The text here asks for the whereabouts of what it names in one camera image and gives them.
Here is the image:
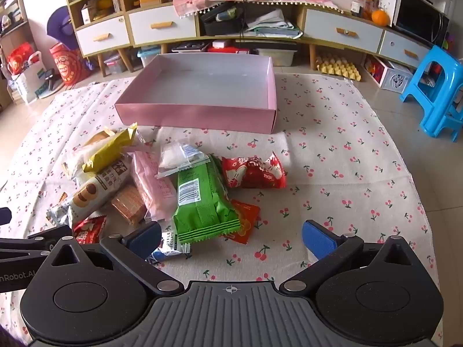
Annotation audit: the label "low wooden cabinet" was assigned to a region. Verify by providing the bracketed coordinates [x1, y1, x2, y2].
[195, 0, 435, 71]

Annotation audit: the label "clear bin blue lid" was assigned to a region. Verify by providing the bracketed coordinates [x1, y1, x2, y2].
[137, 46, 161, 69]

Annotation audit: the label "white blue chocolate packet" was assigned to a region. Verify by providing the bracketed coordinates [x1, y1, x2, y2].
[145, 232, 192, 264]

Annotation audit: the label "red gift bag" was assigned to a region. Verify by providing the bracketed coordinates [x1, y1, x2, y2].
[7, 42, 37, 75]

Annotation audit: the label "red flat box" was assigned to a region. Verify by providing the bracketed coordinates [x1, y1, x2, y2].
[208, 40, 250, 55]

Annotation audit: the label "pile of papers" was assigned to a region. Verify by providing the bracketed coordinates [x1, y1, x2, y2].
[246, 9, 304, 39]

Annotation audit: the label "round red printed bag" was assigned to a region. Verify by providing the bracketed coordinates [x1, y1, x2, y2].
[49, 41, 91, 86]

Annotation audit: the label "clear white cracker packet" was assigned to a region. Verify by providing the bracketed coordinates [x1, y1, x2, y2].
[155, 142, 211, 179]

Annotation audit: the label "green snack packet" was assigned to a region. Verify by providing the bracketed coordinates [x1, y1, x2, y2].
[172, 159, 242, 243]

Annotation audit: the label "small red candy packet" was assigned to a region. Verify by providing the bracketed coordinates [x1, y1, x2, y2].
[72, 215, 108, 245]

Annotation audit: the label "black case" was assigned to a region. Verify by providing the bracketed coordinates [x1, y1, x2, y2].
[200, 2, 245, 37]

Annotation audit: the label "yellow egg tray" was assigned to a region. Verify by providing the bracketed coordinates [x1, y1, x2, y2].
[316, 55, 362, 81]

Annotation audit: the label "white shopping bag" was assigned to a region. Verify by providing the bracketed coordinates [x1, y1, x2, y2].
[11, 51, 49, 104]

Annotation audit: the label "white cookie print packet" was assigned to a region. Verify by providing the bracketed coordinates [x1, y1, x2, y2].
[69, 155, 133, 225]

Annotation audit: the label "cherry print cloth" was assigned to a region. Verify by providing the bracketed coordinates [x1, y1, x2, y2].
[0, 72, 444, 347]

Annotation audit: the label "wooden shelving cabinet white drawers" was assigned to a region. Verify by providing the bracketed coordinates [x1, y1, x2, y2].
[62, 0, 199, 77]

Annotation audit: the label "clear bin black lid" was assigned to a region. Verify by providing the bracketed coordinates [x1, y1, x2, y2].
[172, 41, 210, 53]

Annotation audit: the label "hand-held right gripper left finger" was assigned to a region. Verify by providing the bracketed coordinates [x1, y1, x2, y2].
[43, 220, 185, 297]

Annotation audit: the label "orange red packet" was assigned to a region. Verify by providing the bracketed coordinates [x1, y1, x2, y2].
[221, 199, 262, 244]

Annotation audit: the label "pink snack packet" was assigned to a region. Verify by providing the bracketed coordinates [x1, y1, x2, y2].
[130, 150, 178, 221]

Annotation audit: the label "white carton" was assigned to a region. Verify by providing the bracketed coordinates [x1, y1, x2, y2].
[80, 4, 96, 26]

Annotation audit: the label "small clear storage bin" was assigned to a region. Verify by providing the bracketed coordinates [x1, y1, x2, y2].
[103, 52, 127, 75]

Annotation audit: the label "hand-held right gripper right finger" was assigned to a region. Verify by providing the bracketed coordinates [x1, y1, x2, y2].
[278, 219, 422, 295]

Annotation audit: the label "purple fabric object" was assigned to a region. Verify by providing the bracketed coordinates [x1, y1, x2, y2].
[47, 5, 78, 51]

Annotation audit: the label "pink cardboard box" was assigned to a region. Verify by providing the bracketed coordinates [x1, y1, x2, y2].
[115, 53, 278, 134]

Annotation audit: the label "black white microwave oven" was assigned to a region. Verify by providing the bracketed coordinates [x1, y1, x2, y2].
[392, 0, 451, 47]

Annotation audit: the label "blue plastic stool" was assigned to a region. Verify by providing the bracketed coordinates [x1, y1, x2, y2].
[400, 45, 463, 142]

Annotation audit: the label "mustard yellow snack packet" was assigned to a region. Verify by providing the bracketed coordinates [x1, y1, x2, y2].
[82, 123, 139, 173]

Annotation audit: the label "puffy red white snack packet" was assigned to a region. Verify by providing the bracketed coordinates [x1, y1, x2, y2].
[221, 151, 287, 189]

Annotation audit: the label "wooden bookshelf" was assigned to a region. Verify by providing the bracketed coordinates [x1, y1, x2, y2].
[0, 0, 30, 111]

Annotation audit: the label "white printed storage box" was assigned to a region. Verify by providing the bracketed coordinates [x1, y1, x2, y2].
[380, 61, 415, 91]

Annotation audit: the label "clear wafer biscuit packet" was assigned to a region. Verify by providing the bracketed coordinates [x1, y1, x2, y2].
[110, 184, 149, 226]

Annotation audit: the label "white storage bin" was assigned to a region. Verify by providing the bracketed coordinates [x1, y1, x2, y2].
[255, 47, 297, 67]

